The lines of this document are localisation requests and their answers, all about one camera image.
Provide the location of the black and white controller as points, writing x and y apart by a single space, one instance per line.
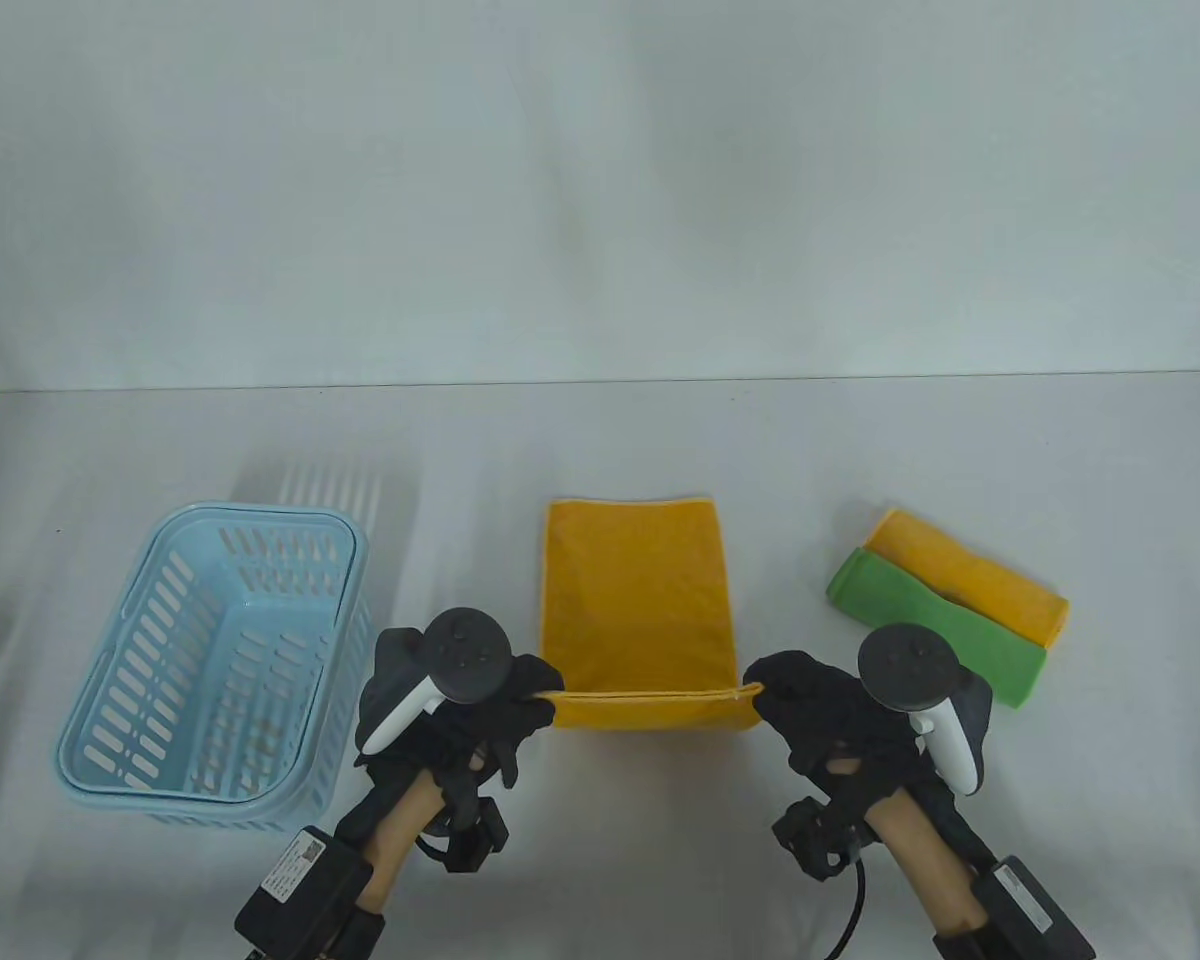
470 655
905 665

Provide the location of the person's right hand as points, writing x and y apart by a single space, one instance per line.
820 710

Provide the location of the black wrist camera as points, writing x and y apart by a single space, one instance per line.
475 835
810 840

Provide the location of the yellow square towel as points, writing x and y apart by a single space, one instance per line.
980 585

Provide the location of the green towel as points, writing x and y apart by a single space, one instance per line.
910 605

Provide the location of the light blue plastic basket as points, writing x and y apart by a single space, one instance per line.
110 690

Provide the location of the black sensor box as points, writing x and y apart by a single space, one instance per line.
300 885
1020 910

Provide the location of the orange cloth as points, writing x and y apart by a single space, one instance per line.
640 600

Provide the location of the person's left hand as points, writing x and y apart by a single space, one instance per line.
520 715

